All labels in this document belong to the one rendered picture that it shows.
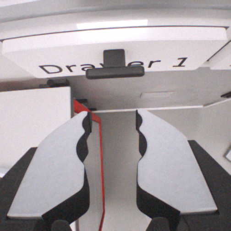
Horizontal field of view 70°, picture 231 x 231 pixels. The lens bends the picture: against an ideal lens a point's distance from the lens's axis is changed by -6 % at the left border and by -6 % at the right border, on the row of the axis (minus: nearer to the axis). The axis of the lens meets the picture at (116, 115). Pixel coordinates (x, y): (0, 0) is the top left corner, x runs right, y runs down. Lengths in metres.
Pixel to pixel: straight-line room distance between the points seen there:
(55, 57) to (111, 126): 0.90
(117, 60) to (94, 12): 0.06
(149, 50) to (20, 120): 0.30
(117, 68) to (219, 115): 1.12
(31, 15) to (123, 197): 1.10
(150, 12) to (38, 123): 0.30
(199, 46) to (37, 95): 0.32
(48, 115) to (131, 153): 0.81
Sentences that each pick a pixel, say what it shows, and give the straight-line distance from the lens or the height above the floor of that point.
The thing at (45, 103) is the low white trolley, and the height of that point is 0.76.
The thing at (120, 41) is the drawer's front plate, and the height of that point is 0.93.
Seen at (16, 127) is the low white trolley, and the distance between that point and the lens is 0.42.
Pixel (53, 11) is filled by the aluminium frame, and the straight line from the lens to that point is 0.21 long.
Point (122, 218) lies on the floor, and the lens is 1.24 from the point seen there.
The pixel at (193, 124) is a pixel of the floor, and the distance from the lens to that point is 1.21.
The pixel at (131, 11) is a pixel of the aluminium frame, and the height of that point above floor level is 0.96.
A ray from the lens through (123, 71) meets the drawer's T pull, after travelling 0.22.
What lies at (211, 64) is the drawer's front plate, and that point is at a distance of 0.35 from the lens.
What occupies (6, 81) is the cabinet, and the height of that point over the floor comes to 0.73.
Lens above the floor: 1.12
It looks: 84 degrees down
